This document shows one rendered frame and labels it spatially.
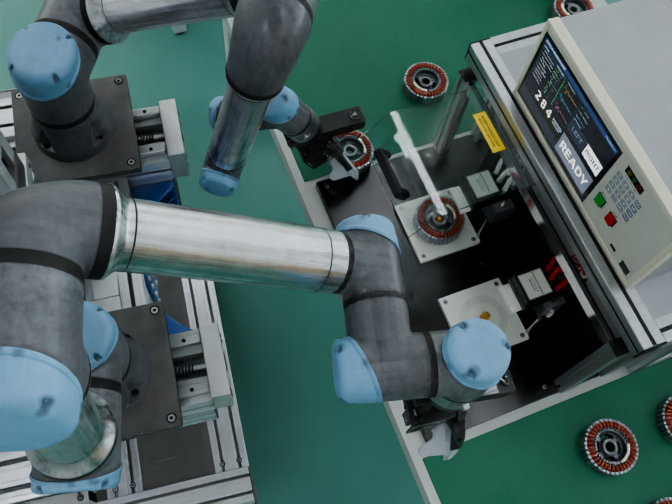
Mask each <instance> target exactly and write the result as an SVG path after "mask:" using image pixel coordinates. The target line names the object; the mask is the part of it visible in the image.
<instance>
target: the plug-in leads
mask: <svg viewBox="0 0 672 504"><path fill-rule="evenodd" d="M555 259H556V258H555V257H554V258H552V259H551V260H550V262H549V263H548V265H547V266H546V268H545V269H544V270H545V272H546V273H550V272H551V270H552V267H553V265H554V263H555ZM574 264H575V265H578V266H577V267H576V268H577V269H578V268H579V267H581V268H582V269H580V270H578V272H579V273H580V275H581V277H582V279H583V281H584V282H586V281H587V277H588V276H587V275H586V273H585V271H584V269H583V267H582V266H581V264H578V263H574ZM580 271H581V272H580ZM558 273H561V274H562V273H563V271H562V269H561V267H560V266H559V267H558V268H556V269H555V270H554V271H553V272H552V274H551V275H549V277H548V280H549V282H553V281H554V279H555V277H556V276H557V274H558ZM568 283H569V282H568V280H567V278H566V277H565V278H564V279H563V280H562V282H561V283H560V284H558V285H556V286H555V287H554V290H555V292H559V291H560V290H561V289H562V288H563V287H564V286H565V285H567V284H568Z"/></svg>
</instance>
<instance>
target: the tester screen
mask: <svg viewBox="0 0 672 504"><path fill-rule="evenodd" d="M525 85H526V87H527V89H528V90H529V92H530V94H531V96H532V97H533V99H534V101H535V102H536V104H537V106H538V107H539V109H540V111H541V113H542V114H543V116H544V118H545V119H546V121H547V123H548V124H549V126H550V128H551V130H552V131H553V133H554V135H555V138H554V140H553V141H552V140H551V138H550V136H549V134H548V133H547V131H546V129H545V128H544V126H543V124H542V122H541V121H540V119H539V117H538V116H537V114H536V112H535V110H534V109H533V107H532V105H531V104H530V102H529V100H528V98H527V97H526V95H525V93H524V92H523V88H524V86H525ZM537 88H539V90H540V91H541V93H542V95H543V96H544V98H545V100H546V101H547V103H548V105H549V107H550V108H551V110H552V112H553V113H554V114H553V115H552V117H551V119H550V120H548V118H547V117H546V115H545V113H544V112H543V110H542V108H541V107H540V105H539V103H538V101H537V100H536V98H535V96H534V94H535V92H536V90H537ZM520 92H521V94H522V95H523V97H524V99H525V100H526V102H527V104H528V106H529V107H530V109H531V111H532V112H533V114H534V116H535V118H536V119H537V121H538V123H539V125H540V126H541V128H542V130H543V131H544V133H545V135H546V137H547V138H548V140H549V142H550V143H551V145H552V147H553V149H554V150H555V152H556V154H557V155H558V157H559V159H560V161H561V162H562V164H563V166H564V168H565V169H566V171H567V173H568V174H569V176H570V178H571V180H572V181H573V183H574V185H575V186H576V188H577V190H578V192H579V193H580V195H581V197H582V196H583V195H584V193H585V192H586V191H587V190H588V188H589V187H590V186H591V185H592V183H593V182H594V181H595V180H596V178H597V177H598V176H599V175H600V173H601V172H602V171H603V170H604V168H605V167H606V166H607V165H608V164H609V162H610V161H611V160H612V159H613V157H614V156H615V155H616V154H617V152H618V151H617V149H616V148H615V146H614V144H613V143H612V141H611V140H610V138H609V136H608V135H607V133H606V132H605V130H604V128H603V127H602V125H601V123H600V122H599V120H598V119H597V117H596V115H595V114H594V112H593V111H592V109H591V107H590V106H589V104H588V102H587V101H586V99H585V98H584V96H583V94H582V93H581V91H580V90H579V88H578V86H577V85H576V83H575V81H574V80H573V78H572V77H571V75H570V73H569V72H568V70H567V69H566V67H565V65H564V64H563V62H562V60H561V59H560V57H559V56H558V54H557V52H556V51H555V49H554V48H553V46H552V44H551V43H550V41H549V39H548V38H547V37H546V39H545V41H544V43H543V45H542V47H541V49H540V51H539V53H538V55H537V57H536V59H535V61H534V63H533V65H532V67H531V69H530V71H529V73H528V75H527V77H526V79H525V81H524V83H523V86H522V88H521V90H520ZM573 119H574V121H575V123H576V124H577V126H578V128H579V129H580V131H581V133H582V134H583V136H584V138H585V139H586V141H587V142H588V144H589V146H590V147H591V149H592V151H593V152H594V154H595V156H596V157H597V159H598V161H599V162H600V164H601V166H602V167H603V168H602V170H601V171H600V172H599V173H598V175H597V176H595V175H594V173H593V171H592V170H591V168H590V166H589V165H588V163H587V161H586V160H585V158H584V156H583V155H582V153H581V151H580V150H579V148H578V146H577V145H576V143H575V141H574V140H573V138H572V136H571V135H570V133H569V131H568V130H567V128H568V126H569V124H570V123H571V121H572V120H573ZM564 132H565V134H566V136H567V137H568V139H569V141H570V143H571V144H572V146H573V148H574V149H575V151H576V153H577V154H578V156H579V158H580V159H581V161H582V163H583V164H584V166H585V168H586V169H587V171H588V173H589V175H590V176H591V178H592V180H593V182H592V183H591V184H590V185H589V187H588V188H587V189H586V190H585V192H584V193H583V194H582V193H581V192H580V190H579V188H578V187H577V185H576V183H575V181H574V180H573V178H572V176H571V175H570V173H569V171H568V169H567V168H566V166H565V164H564V163H563V161H562V159H561V157H560V156H559V154H558V152H557V151H556V149H555V145H556V144H557V142H558V141H559V139H560V138H561V136H562V134H563V133H564Z"/></svg>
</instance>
